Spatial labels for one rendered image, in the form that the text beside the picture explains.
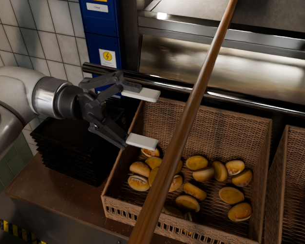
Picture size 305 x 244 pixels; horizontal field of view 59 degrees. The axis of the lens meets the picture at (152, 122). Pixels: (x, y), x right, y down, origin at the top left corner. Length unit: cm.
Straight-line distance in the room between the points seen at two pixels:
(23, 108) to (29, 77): 7
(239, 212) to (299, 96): 48
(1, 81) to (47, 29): 72
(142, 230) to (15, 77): 43
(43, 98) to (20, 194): 74
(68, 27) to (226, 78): 70
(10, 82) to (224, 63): 75
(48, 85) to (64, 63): 78
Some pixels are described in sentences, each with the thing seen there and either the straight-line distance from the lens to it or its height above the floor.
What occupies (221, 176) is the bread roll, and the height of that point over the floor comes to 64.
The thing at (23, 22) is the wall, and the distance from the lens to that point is 143.
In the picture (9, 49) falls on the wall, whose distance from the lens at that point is 159.
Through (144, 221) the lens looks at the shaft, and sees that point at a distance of 41.
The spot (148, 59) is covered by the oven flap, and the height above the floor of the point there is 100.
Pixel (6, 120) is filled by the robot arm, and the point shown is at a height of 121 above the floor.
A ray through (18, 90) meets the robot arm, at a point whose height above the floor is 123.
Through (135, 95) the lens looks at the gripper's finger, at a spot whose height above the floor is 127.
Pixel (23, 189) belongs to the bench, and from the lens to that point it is 131.
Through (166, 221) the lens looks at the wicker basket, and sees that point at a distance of 99.
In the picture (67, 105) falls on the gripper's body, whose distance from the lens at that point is 59.
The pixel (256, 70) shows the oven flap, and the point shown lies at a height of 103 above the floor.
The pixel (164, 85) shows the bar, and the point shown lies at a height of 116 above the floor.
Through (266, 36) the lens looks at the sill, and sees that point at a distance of 102.
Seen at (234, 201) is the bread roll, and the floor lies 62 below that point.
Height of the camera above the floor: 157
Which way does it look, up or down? 43 degrees down
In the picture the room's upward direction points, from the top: straight up
